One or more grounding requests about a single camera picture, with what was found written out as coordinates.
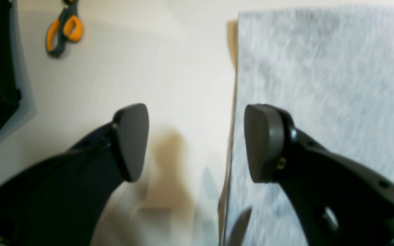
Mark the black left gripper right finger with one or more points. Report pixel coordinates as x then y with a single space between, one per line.
338 201

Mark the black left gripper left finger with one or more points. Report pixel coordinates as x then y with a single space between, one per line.
59 201

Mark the grey T-shirt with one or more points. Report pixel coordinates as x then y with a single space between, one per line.
332 70

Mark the orange-handled scissors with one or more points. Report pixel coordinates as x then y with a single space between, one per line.
68 27

